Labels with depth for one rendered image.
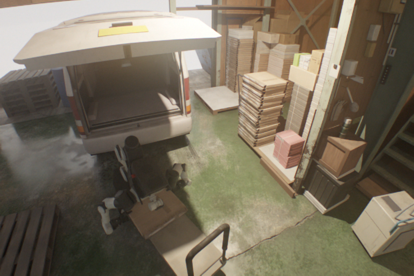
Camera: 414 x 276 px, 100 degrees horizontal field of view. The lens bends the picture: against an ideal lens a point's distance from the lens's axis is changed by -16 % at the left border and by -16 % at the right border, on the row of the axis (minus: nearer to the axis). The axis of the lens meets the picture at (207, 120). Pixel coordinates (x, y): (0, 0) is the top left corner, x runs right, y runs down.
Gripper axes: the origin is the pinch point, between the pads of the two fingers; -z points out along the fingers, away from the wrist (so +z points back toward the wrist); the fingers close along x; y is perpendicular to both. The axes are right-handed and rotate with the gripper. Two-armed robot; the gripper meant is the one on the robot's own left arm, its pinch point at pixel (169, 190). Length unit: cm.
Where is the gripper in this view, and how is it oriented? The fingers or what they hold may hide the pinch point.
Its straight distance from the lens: 228.1
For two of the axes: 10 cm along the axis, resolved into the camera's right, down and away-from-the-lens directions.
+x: 0.0, 8.6, 5.1
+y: -6.6, -3.8, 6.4
